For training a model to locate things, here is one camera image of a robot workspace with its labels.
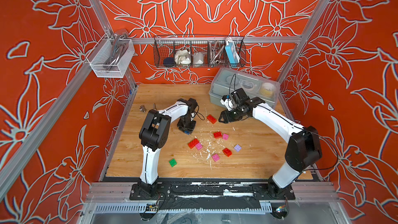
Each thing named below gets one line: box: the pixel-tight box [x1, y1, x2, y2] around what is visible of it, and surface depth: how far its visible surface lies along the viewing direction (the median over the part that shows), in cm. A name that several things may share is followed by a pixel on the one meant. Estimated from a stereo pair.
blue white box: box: [224, 37, 241, 64], surface depth 89 cm
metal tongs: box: [103, 32, 129, 71], surface depth 85 cm
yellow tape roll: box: [259, 82, 276, 98], surface depth 96 cm
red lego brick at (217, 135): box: [212, 131, 223, 139], surface depth 93 cm
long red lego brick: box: [187, 138, 200, 150], surface depth 89 cm
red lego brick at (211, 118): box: [206, 114, 218, 124], surface depth 102 cm
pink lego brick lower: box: [212, 153, 221, 162], surface depth 85 cm
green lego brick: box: [168, 158, 178, 168], surface depth 83 cm
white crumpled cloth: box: [174, 49, 192, 66], surface depth 92 cm
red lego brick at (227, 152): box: [222, 147, 233, 158], surface depth 86 cm
